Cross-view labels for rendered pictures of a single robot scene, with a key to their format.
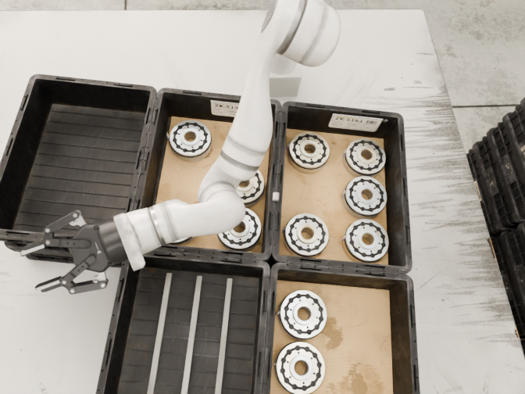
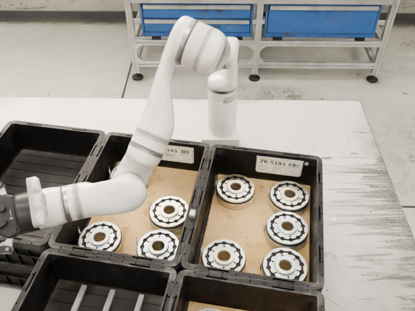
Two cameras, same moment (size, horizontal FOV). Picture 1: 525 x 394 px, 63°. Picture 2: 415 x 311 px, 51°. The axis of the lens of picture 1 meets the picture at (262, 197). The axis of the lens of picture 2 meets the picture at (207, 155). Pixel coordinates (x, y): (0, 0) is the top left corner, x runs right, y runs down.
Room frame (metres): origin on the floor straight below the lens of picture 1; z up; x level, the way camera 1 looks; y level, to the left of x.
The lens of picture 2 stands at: (-0.25, -0.25, 1.73)
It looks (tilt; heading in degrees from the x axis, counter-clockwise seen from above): 43 degrees down; 16
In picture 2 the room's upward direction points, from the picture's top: straight up
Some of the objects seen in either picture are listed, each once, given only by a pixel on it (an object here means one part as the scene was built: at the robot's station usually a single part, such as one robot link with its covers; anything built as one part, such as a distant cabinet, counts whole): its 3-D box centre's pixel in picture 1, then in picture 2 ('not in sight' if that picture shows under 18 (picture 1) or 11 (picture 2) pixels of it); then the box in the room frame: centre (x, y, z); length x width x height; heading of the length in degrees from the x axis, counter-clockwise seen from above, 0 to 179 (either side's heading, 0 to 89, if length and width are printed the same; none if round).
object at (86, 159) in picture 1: (83, 166); (31, 190); (0.38, 0.42, 0.87); 0.40 x 0.30 x 0.11; 6
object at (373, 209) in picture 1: (366, 195); (287, 228); (0.45, -0.25, 0.86); 0.10 x 0.10 x 0.01
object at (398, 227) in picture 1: (336, 191); (257, 221); (0.44, -0.17, 0.87); 0.40 x 0.30 x 0.11; 6
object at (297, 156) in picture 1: (309, 149); (235, 188); (0.54, -0.09, 0.86); 0.10 x 0.10 x 0.01
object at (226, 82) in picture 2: not in sight; (223, 65); (0.85, 0.03, 1.04); 0.09 x 0.09 x 0.17; 9
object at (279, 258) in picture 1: (341, 182); (259, 208); (0.44, -0.17, 0.92); 0.40 x 0.30 x 0.02; 6
